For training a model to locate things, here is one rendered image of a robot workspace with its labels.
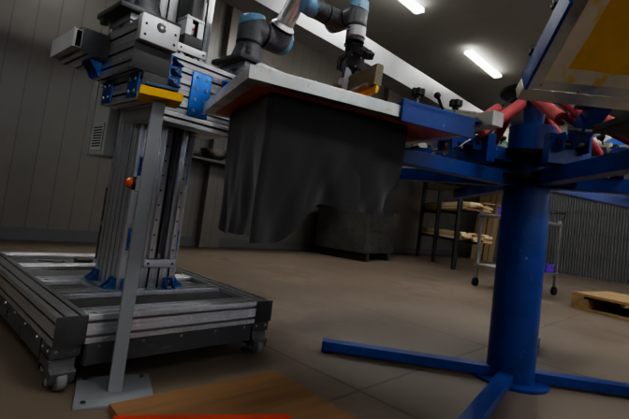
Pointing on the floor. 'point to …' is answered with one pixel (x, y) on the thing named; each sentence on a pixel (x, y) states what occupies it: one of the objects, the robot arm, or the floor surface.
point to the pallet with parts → (583, 300)
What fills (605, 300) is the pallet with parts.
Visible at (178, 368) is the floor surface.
